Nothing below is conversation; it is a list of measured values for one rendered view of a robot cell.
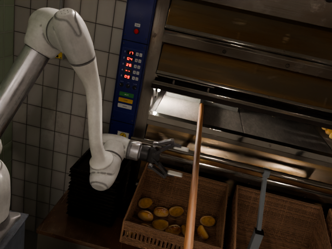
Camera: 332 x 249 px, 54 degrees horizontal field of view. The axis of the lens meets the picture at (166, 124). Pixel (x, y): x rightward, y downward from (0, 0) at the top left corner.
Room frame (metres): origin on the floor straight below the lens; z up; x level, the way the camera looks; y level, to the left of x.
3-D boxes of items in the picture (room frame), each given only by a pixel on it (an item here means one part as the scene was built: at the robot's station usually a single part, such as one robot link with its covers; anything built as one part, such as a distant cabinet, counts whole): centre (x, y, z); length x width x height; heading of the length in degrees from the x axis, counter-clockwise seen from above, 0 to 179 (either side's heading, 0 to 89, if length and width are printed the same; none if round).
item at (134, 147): (1.34, 0.12, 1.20); 0.09 x 0.06 x 0.09; 177
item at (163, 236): (1.62, -0.18, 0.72); 0.56 x 0.49 x 0.28; 84
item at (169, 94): (2.51, -0.24, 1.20); 0.55 x 0.36 x 0.03; 87
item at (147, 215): (1.64, 0.01, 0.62); 0.10 x 0.07 x 0.06; 82
